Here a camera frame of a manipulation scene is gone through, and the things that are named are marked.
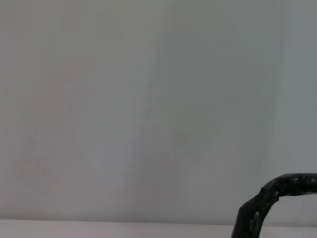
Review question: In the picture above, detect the black round teapot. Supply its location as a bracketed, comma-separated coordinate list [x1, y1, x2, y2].
[230, 173, 317, 238]

